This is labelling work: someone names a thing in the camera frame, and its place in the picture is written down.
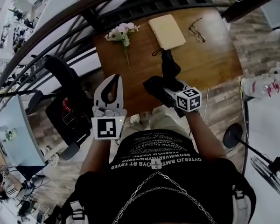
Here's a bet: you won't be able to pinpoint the brown wooden table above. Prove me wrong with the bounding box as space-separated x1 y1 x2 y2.
92 7 244 117

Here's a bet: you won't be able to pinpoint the light blue desk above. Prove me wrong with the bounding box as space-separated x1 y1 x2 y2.
0 94 47 168

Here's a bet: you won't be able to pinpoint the silver chain necklace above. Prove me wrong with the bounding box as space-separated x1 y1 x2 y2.
111 159 218 224

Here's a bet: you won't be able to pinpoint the beige trousers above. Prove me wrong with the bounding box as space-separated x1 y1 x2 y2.
130 108 192 141

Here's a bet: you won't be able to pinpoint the pale pink flower bouquet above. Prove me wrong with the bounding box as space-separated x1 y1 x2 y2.
104 22 140 70

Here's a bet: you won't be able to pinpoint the person's right forearm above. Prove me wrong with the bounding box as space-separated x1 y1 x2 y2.
183 110 227 160

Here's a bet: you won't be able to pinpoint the black office chair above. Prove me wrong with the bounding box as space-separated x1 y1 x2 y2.
25 54 94 161

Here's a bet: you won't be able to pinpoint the dark metal railing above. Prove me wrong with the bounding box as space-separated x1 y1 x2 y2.
0 0 280 119

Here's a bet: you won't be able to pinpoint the person's left forearm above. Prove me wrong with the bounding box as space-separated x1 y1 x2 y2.
80 138 113 175

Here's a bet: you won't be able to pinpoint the clear plastic bag of bottles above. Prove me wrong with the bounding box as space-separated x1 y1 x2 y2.
241 70 280 100

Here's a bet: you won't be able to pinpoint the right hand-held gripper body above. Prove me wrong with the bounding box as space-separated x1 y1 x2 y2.
162 79 203 113

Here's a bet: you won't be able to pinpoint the beige book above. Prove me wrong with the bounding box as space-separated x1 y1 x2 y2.
148 14 187 50

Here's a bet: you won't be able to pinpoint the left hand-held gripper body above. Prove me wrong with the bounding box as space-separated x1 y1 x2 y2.
91 103 127 141

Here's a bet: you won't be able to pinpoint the black standing fan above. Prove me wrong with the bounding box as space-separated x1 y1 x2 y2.
223 123 280 197

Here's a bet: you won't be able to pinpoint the black printed t-shirt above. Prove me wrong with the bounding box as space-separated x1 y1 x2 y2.
60 129 257 224

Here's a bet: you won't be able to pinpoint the black-framed eyeglasses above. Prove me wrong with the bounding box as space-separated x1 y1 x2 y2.
188 17 206 43

